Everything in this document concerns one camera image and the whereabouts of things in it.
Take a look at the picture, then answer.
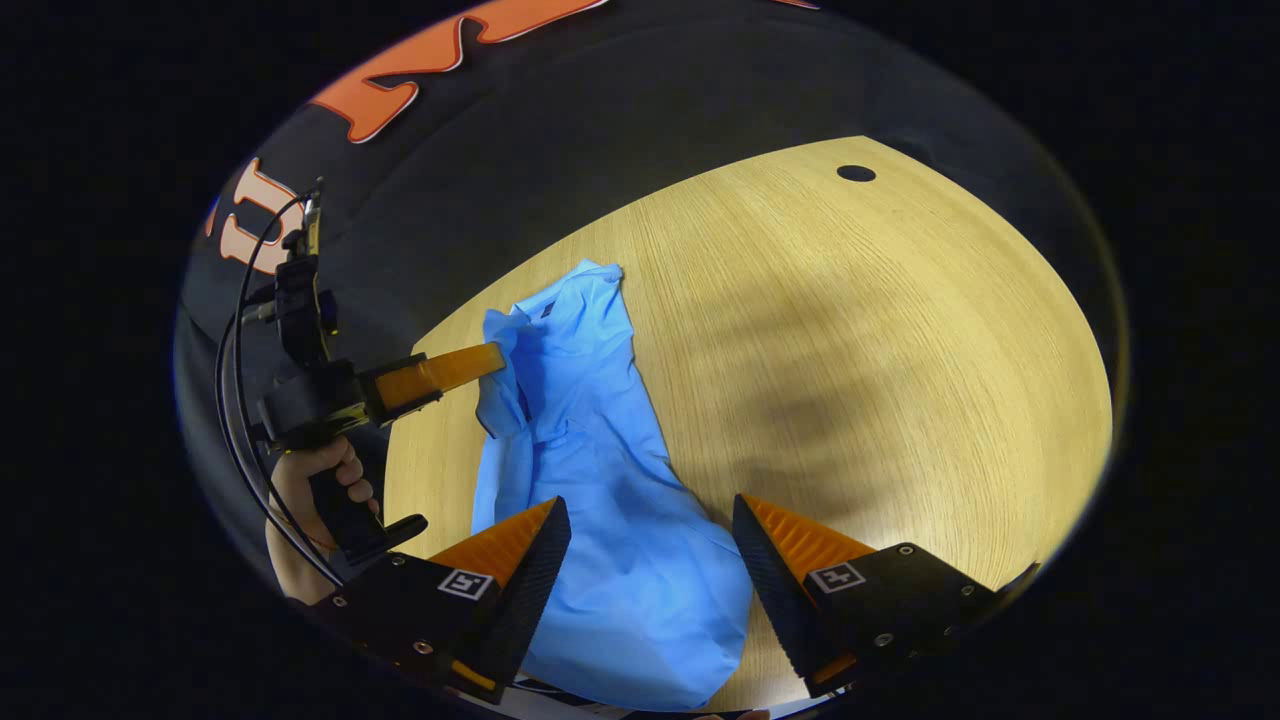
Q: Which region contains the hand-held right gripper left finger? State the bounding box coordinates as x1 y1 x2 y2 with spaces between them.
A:
305 495 573 704

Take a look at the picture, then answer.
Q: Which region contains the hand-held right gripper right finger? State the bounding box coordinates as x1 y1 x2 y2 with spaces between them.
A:
731 492 1042 700

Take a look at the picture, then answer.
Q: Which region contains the light blue T-shirt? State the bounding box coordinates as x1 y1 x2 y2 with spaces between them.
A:
469 259 757 714

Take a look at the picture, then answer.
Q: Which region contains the black backdrop cloth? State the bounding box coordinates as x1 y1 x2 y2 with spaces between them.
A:
174 0 1128 573

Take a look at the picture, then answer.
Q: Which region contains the black cable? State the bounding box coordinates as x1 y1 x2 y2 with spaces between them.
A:
213 192 347 591

